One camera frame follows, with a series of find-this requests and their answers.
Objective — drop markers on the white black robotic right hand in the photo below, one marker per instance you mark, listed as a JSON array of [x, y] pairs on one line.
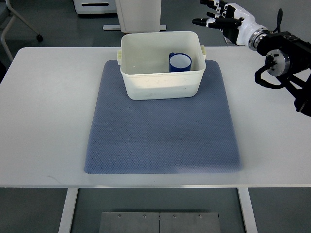
[[236, 23]]

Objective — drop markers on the white table leg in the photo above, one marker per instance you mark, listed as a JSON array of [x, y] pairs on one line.
[[68, 210], [247, 211]]

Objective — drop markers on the white table leg left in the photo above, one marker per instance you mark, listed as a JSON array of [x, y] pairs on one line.
[[68, 210]]

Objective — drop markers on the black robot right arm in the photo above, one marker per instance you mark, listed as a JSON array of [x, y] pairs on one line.
[[285, 55]]

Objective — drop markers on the white pedestal column base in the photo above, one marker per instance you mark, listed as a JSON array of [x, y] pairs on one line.
[[137, 16]]

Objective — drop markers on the white plastic box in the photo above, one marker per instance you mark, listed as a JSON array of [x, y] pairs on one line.
[[144, 65]]

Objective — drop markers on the small grey floor socket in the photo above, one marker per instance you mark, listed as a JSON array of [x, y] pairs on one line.
[[228, 41]]

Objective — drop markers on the white table leg right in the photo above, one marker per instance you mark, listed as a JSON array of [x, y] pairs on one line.
[[247, 211]]

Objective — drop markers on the blue textured mat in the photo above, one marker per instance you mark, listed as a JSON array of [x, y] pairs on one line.
[[170, 136]]

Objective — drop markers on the white appliance with slot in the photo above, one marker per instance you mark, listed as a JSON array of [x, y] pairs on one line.
[[89, 7]]

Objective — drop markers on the blue enamel mug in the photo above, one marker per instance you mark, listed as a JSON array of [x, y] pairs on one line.
[[179, 62]]

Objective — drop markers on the grey metal floor plate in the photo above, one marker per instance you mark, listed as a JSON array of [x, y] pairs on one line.
[[157, 222]]

